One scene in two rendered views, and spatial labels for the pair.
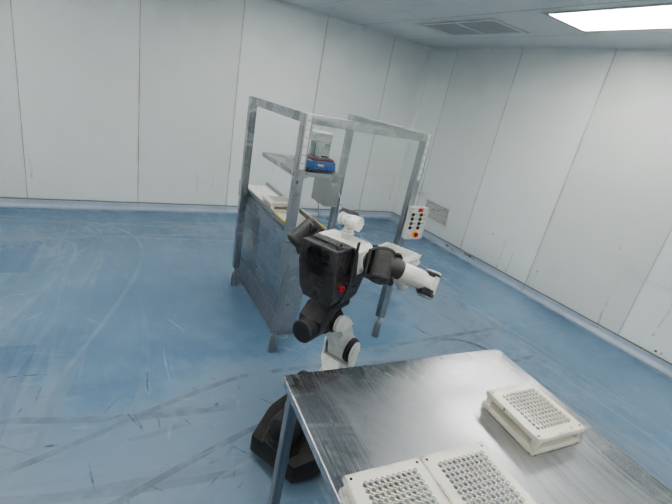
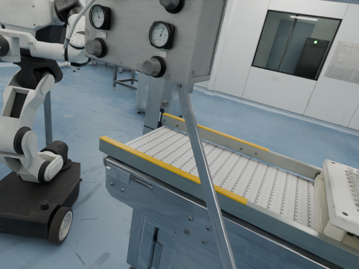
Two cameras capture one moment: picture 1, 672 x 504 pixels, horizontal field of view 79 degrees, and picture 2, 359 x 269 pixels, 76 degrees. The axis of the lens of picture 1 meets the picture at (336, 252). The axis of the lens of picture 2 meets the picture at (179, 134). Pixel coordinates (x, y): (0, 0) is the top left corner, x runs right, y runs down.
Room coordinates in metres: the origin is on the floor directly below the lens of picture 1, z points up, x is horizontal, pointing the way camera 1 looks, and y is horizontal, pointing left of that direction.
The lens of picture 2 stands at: (3.30, -0.02, 1.22)
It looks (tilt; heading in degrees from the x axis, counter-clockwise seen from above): 23 degrees down; 146
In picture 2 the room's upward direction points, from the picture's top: 11 degrees clockwise
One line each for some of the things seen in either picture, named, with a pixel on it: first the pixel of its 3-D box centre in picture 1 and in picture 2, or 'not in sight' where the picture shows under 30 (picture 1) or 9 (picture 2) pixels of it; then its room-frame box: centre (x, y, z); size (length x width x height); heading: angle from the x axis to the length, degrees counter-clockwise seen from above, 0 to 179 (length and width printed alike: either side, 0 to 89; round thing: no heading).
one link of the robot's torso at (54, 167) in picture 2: not in sight; (40, 166); (1.79, -0.03, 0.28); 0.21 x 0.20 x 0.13; 149
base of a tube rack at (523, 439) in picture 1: (529, 420); not in sight; (1.24, -0.83, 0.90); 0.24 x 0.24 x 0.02; 28
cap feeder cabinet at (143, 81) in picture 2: not in sight; (163, 92); (0.21, 1.64, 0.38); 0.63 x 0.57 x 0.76; 33
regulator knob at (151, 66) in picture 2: not in sight; (153, 64); (2.96, 0.13, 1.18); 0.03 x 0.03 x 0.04; 32
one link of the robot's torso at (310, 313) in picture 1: (320, 316); (41, 72); (1.73, 0.01, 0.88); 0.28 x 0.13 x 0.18; 149
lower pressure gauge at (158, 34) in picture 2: not in sight; (161, 35); (2.96, 0.14, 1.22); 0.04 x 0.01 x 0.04; 32
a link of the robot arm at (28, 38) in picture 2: not in sight; (19, 43); (2.10, -0.07, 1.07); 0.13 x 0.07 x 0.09; 76
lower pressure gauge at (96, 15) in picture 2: not in sight; (99, 17); (2.86, 0.08, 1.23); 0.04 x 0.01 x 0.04; 32
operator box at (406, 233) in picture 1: (414, 222); not in sight; (3.10, -0.56, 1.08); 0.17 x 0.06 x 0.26; 122
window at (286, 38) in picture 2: not in sight; (292, 45); (0.00, 4.56, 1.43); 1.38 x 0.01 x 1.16; 33
